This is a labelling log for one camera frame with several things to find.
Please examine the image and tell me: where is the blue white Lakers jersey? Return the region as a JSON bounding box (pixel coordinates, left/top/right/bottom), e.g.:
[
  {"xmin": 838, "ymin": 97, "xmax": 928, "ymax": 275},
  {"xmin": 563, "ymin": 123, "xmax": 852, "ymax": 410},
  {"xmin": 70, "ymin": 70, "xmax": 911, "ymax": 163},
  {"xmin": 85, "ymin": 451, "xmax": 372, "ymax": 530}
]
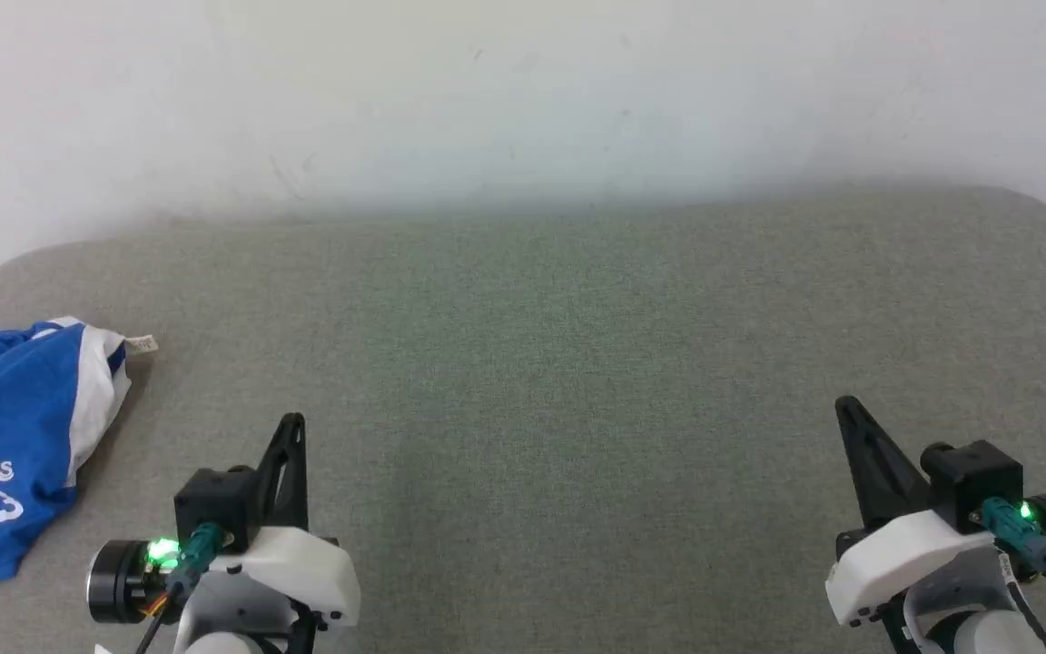
[{"xmin": 0, "ymin": 316, "xmax": 161, "ymax": 583}]

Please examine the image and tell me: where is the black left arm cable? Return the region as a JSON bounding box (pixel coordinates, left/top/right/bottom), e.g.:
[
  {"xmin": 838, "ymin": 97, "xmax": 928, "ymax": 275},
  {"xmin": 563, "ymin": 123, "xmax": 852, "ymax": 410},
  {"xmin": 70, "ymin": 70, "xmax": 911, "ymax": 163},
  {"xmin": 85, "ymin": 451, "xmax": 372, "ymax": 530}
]
[{"xmin": 133, "ymin": 521, "xmax": 227, "ymax": 654}]

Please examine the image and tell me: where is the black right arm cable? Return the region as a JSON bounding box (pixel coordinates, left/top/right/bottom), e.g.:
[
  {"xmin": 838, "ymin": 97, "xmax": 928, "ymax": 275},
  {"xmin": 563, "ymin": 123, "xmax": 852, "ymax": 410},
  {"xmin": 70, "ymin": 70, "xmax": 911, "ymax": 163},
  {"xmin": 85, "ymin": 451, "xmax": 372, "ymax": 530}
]
[{"xmin": 980, "ymin": 496, "xmax": 1046, "ymax": 654}]

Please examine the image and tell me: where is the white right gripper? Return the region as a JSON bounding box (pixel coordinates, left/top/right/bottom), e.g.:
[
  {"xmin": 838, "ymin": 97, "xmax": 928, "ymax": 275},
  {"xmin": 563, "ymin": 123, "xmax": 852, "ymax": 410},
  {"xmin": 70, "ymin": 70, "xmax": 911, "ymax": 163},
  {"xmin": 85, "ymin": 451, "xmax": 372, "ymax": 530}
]
[{"xmin": 826, "ymin": 396, "xmax": 1046, "ymax": 629}]

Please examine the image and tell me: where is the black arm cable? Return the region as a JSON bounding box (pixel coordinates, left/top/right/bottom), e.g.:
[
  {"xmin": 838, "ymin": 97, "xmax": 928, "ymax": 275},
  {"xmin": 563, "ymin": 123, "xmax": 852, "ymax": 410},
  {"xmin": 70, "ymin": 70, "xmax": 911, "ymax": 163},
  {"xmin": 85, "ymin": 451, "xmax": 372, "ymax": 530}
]
[
  {"xmin": 133, "ymin": 521, "xmax": 227, "ymax": 654},
  {"xmin": 980, "ymin": 496, "xmax": 1046, "ymax": 654}
]

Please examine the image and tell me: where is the grey-green fabric sofa cushion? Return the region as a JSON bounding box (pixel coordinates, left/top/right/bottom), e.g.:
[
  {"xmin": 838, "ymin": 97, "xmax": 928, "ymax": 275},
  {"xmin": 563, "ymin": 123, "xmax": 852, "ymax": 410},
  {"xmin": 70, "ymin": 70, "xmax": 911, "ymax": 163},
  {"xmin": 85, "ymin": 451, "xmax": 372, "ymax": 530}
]
[{"xmin": 0, "ymin": 186, "xmax": 1046, "ymax": 654}]

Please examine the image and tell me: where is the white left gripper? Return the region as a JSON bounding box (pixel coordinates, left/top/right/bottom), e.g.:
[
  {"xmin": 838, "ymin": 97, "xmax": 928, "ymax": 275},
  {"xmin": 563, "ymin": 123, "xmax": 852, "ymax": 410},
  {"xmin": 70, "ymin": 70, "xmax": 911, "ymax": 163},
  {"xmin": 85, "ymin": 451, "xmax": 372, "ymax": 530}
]
[{"xmin": 86, "ymin": 412, "xmax": 362, "ymax": 630}]

